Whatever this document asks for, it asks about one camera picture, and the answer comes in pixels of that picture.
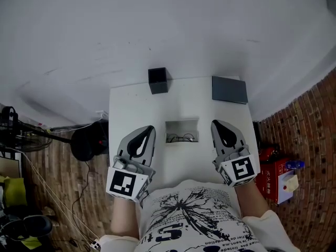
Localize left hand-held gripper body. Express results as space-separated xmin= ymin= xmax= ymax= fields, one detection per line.
xmin=106 ymin=155 xmax=156 ymax=202

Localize blue bottle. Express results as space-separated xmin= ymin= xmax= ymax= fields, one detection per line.
xmin=285 ymin=160 xmax=306 ymax=171

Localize person's right forearm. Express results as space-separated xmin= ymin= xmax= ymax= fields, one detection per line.
xmin=233 ymin=181 xmax=271 ymax=218

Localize white floor cord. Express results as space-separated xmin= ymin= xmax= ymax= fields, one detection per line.
xmin=23 ymin=153 xmax=100 ymax=240

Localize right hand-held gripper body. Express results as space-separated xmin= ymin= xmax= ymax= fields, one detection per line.
xmin=212 ymin=143 xmax=261 ymax=188

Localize black square holder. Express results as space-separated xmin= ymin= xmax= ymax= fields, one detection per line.
xmin=147 ymin=67 xmax=169 ymax=95

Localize white glasses case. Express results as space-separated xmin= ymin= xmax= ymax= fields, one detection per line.
xmin=164 ymin=118 xmax=201 ymax=144

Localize round black wire-frame eyeglasses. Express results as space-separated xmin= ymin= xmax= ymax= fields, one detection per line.
xmin=166 ymin=132 xmax=196 ymax=143

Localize white switch box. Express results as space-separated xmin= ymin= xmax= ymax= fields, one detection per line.
xmin=277 ymin=170 xmax=300 ymax=205

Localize red box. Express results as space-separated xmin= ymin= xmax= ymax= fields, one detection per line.
xmin=255 ymin=159 xmax=291 ymax=205

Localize dark grey flat box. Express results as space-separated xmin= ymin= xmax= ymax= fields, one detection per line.
xmin=212 ymin=75 xmax=249 ymax=105

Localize black floor cable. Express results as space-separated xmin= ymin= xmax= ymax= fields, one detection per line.
xmin=71 ymin=161 xmax=92 ymax=236

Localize person's left forearm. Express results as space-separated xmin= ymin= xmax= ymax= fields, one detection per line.
xmin=109 ymin=196 xmax=140 ymax=240

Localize black standing fan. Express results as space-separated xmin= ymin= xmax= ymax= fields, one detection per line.
xmin=0 ymin=105 xmax=110 ymax=163

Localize red fire extinguisher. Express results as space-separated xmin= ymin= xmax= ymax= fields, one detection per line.
xmin=258 ymin=144 xmax=279 ymax=163

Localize yellow-green cloth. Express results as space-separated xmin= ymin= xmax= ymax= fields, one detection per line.
xmin=0 ymin=175 xmax=27 ymax=209

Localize person in white shirt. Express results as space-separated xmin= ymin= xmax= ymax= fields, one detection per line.
xmin=98 ymin=180 xmax=302 ymax=252

